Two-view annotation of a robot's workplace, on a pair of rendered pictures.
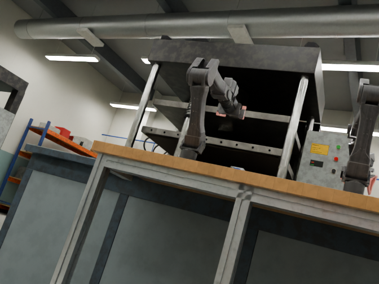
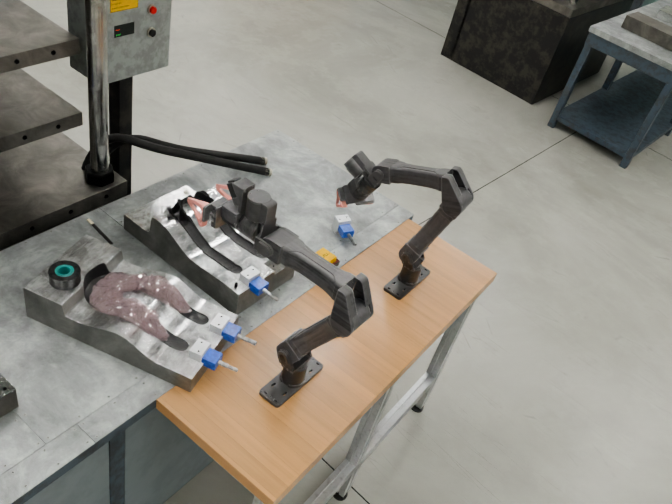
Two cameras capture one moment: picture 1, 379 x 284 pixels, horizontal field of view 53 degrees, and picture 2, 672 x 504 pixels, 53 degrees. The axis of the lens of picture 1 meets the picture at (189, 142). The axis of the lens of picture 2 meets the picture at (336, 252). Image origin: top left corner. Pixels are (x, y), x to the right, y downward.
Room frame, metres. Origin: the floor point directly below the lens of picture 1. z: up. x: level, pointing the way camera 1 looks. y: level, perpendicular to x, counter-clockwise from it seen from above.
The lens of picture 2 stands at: (1.37, 1.17, 2.25)
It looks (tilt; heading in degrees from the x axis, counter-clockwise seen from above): 40 degrees down; 272
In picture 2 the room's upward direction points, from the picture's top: 15 degrees clockwise
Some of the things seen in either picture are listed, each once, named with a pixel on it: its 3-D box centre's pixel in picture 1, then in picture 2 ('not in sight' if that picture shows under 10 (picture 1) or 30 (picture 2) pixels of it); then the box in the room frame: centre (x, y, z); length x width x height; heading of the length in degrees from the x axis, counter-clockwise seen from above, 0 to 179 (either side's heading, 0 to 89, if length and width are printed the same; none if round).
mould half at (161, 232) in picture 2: not in sight; (210, 236); (1.82, -0.40, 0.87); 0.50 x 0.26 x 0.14; 154
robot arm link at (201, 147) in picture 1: (192, 145); (294, 354); (1.45, -0.01, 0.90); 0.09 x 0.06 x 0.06; 65
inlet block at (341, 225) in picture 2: not in sight; (347, 232); (1.42, -0.68, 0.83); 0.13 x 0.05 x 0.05; 127
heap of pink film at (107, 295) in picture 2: not in sight; (138, 296); (1.90, -0.05, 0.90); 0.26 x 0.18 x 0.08; 171
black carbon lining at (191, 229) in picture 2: not in sight; (212, 228); (1.81, -0.38, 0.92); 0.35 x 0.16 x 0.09; 154
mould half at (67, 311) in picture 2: not in sight; (135, 308); (1.90, -0.04, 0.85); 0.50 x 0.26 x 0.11; 171
